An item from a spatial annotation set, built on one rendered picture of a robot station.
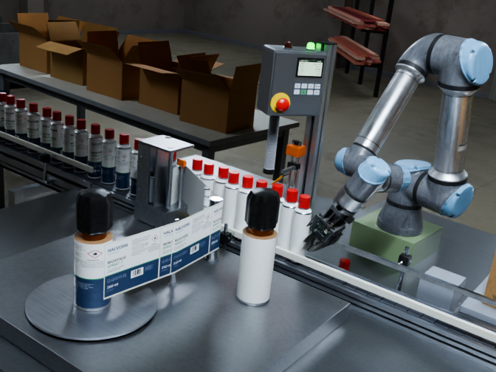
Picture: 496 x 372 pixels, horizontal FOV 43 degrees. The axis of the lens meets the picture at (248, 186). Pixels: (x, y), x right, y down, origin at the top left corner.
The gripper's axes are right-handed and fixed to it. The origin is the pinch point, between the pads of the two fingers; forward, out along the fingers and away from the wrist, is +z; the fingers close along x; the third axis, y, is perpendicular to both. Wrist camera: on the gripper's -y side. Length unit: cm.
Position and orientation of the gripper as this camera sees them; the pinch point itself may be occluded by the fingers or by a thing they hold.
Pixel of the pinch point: (311, 246)
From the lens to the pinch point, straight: 187.9
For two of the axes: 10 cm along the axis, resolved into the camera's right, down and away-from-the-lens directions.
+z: -4.8, 6.8, 5.6
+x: 6.5, 7.0, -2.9
